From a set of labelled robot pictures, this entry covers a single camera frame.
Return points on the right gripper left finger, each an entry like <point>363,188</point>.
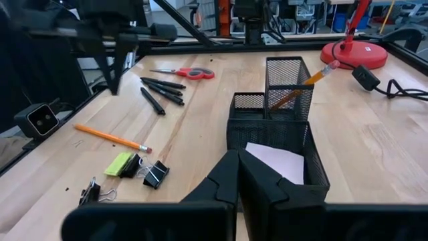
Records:
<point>224,180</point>

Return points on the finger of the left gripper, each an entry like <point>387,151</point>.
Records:
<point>122,57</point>
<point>107,63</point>

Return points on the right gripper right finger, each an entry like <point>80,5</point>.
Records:
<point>257,187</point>

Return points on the pink sticky note pad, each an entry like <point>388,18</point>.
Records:
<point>281,160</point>

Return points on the black pen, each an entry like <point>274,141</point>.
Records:
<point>152,101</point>
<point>167,95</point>
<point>164,88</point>
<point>164,83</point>

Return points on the black mesh desk organizer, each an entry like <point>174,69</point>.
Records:
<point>267,134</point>

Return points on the black binder clip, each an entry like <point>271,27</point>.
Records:
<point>129,167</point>
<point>155,175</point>
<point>89,194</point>

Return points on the orange pencil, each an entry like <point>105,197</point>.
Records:
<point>316,77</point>
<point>110,137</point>

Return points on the small yellow-green note pad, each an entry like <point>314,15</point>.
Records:
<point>117,164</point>

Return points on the red desk lamp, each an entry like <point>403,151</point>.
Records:
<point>354,53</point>

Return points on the small black cube camera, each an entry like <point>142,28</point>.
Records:
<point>36,120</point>

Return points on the orange metal post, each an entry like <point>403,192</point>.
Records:
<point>224,16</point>

